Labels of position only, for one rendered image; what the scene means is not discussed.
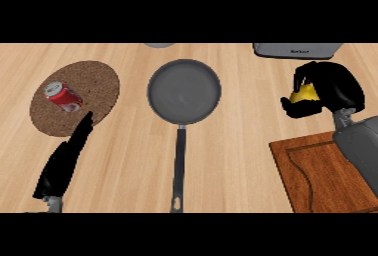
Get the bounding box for yellow lemon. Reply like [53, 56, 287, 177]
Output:
[287, 83, 321, 104]

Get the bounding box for round brown cork placemat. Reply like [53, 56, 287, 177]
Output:
[27, 60, 120, 138]

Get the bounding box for brown wooden cutting board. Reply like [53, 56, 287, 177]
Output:
[267, 130, 378, 214]

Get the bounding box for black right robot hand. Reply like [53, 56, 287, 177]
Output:
[278, 61, 366, 119]

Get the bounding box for grey appliance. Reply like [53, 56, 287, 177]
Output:
[250, 42, 343, 60]

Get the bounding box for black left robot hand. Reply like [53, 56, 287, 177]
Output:
[30, 110, 94, 200]

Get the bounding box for grey frying pan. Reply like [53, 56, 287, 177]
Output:
[146, 58, 222, 214]

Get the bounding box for red soda can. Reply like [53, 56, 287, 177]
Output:
[44, 81, 84, 113]

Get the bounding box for grey round object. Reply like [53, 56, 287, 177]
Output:
[143, 42, 177, 49]

